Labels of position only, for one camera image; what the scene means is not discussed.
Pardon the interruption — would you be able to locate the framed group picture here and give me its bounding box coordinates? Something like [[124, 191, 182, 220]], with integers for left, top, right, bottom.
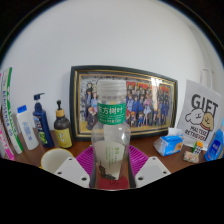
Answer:
[[69, 65, 179, 142]]

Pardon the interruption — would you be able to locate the clear green-labelled drink bottle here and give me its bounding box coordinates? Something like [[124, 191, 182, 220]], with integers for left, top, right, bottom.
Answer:
[[90, 79, 132, 189]]

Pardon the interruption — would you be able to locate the white bottle with blue cap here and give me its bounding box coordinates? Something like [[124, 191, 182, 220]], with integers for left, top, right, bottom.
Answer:
[[16, 104, 40, 151]]

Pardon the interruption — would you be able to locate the blue liquid bottle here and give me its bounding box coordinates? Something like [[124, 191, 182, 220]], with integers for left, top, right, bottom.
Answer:
[[204, 118, 224, 162]]

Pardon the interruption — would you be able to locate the brown yellow-labelled pump bottle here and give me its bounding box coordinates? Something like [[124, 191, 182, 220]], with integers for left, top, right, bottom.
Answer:
[[53, 99, 73, 149]]

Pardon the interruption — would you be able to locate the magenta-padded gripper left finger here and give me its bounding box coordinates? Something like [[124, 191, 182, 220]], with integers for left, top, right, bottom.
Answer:
[[54, 145, 95, 189]]

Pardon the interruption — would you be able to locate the small colourful packet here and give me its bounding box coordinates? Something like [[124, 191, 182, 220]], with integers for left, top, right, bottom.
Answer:
[[183, 150, 201, 164]]

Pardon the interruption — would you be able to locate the white paper gift bag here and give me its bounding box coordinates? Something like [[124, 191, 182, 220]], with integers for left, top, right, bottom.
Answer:
[[176, 68, 223, 151]]

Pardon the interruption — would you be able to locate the blue tissue pack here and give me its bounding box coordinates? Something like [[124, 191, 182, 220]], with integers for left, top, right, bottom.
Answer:
[[153, 128, 185, 157]]

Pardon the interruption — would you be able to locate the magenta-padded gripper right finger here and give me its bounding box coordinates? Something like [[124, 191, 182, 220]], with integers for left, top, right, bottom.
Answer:
[[128, 144, 172, 189]]

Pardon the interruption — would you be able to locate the dark blue pump bottle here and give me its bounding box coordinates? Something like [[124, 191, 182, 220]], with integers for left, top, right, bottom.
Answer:
[[32, 92, 55, 149]]

